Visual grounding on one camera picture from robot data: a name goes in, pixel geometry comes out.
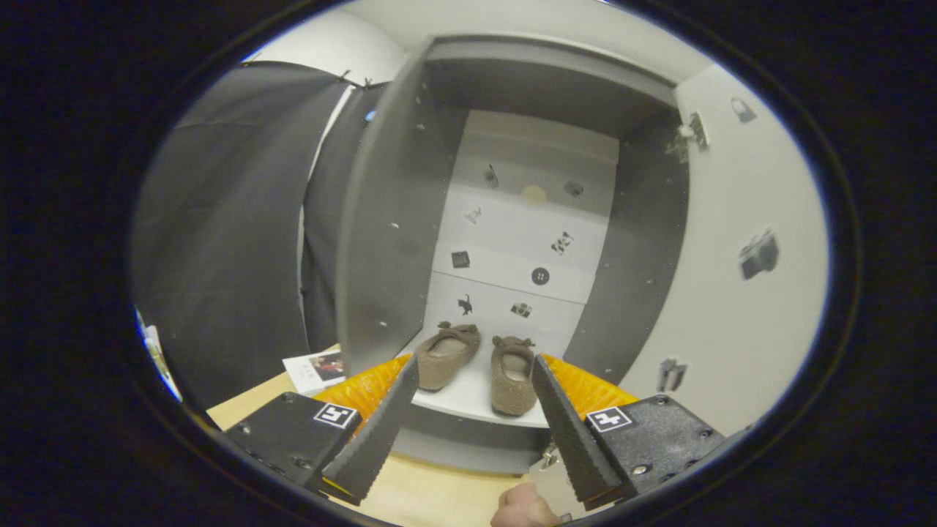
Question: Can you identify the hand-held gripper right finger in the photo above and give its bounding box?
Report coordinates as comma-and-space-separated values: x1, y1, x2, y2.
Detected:
531, 354, 727, 511

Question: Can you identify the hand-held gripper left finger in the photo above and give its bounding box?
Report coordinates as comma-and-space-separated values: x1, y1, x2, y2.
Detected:
223, 354, 420, 506

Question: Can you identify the brown fuzzy shoe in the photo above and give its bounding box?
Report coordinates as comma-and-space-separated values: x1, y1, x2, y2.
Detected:
414, 321, 482, 392
490, 335, 539, 416

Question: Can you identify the grey shoe cabinet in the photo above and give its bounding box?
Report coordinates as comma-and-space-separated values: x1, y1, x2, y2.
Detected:
335, 33, 693, 476

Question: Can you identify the light grey shoe cabinet door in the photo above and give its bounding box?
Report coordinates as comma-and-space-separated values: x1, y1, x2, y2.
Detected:
529, 64, 832, 517

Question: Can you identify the white book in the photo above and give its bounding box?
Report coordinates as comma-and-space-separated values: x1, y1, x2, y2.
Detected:
283, 350, 346, 396

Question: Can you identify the black backdrop cloth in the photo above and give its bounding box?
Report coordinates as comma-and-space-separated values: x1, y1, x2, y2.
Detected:
132, 62, 389, 411

